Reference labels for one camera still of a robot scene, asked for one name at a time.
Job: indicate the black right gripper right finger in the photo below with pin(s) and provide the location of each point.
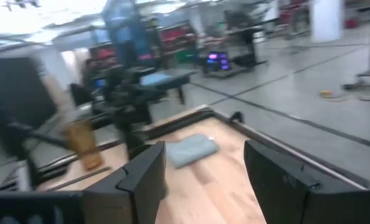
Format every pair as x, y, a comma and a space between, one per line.
281, 189

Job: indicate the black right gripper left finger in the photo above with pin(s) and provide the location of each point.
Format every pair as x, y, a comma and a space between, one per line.
135, 193

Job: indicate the amber glass cup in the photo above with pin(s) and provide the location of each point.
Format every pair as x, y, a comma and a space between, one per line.
82, 143

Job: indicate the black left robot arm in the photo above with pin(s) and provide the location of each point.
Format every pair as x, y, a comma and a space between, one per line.
126, 105

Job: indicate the folded grey cloth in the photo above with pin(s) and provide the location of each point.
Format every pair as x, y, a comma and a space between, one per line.
191, 149

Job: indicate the yellow object on floor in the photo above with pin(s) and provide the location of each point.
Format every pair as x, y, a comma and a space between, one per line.
326, 93

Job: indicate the grey computer desk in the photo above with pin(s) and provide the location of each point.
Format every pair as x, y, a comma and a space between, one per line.
178, 79

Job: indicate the computer with purple lights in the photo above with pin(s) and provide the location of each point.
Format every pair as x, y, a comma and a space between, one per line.
218, 60

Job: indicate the red storage shelving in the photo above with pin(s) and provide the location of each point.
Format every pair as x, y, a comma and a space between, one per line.
177, 35

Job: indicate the white pillar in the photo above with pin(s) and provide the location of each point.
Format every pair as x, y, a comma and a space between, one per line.
326, 18

